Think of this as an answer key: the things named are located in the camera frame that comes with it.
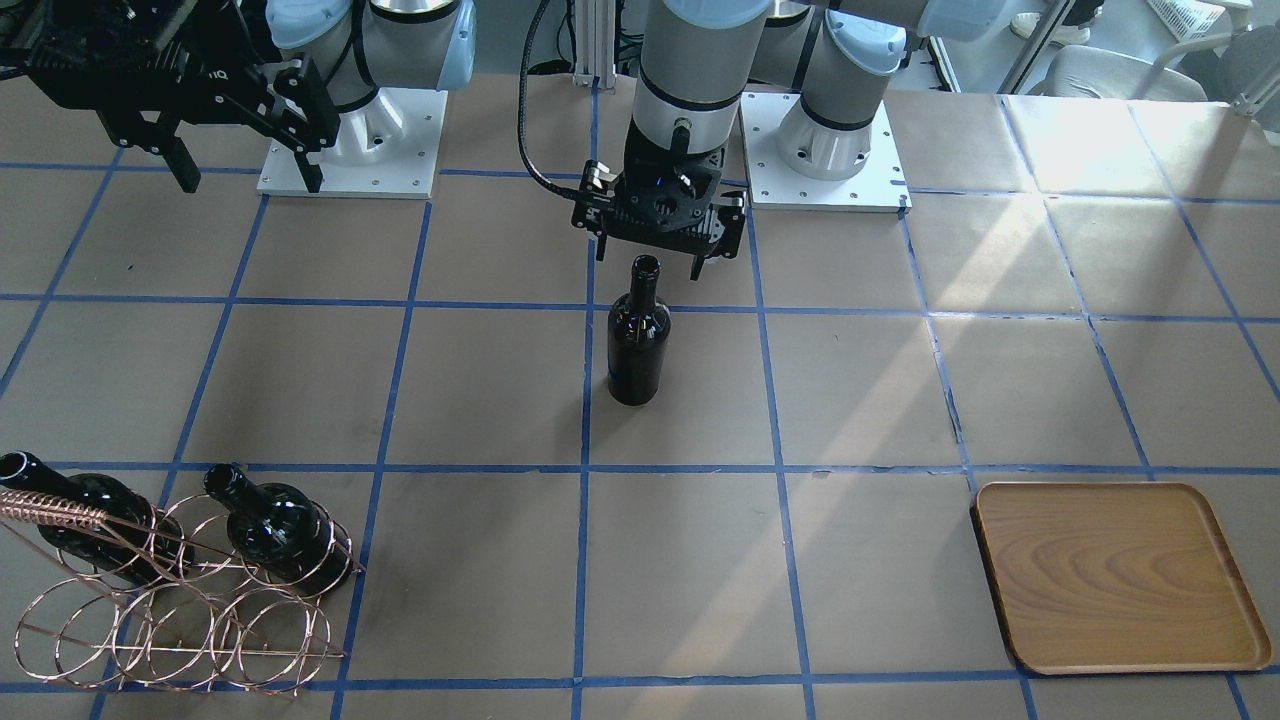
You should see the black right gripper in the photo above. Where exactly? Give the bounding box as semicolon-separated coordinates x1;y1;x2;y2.
3;1;340;193

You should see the wooden serving tray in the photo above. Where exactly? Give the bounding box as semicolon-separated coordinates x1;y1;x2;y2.
972;482;1274;676

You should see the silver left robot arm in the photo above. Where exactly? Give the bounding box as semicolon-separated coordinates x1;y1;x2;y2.
572;1;1004;277

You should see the dark glass wine bottle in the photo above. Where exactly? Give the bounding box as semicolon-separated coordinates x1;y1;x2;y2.
607;255;671;406
204;464;352;597
0;451;191;587

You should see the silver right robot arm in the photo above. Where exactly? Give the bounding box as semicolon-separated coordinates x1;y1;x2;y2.
3;1;477;199

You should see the copper wire bottle basket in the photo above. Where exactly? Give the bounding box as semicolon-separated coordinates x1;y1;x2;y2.
9;495;343;694

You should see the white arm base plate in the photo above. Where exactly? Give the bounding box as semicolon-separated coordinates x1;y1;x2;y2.
317;88;451;201
740;92;913;213

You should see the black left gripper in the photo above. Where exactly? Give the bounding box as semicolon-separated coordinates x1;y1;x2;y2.
571;158;746;282

